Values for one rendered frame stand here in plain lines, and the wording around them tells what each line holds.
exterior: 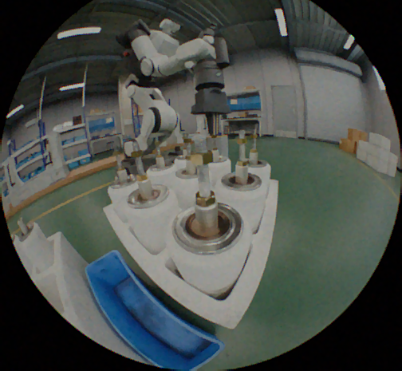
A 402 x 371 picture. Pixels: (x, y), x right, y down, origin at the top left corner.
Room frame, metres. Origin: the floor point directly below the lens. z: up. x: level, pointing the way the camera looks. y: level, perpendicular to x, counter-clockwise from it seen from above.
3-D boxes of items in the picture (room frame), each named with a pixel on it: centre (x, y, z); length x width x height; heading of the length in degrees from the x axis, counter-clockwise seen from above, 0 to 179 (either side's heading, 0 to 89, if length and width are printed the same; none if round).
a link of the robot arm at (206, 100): (0.35, -0.05, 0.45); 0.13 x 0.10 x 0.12; 119
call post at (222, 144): (0.53, -0.09, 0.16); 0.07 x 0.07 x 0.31; 53
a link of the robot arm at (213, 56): (0.35, -0.06, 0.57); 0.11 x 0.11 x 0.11; 50
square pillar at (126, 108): (5.86, 3.73, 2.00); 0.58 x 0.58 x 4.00; 52
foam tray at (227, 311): (0.26, 0.02, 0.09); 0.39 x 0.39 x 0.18; 53
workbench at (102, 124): (4.29, 4.02, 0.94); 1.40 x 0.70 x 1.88; 142
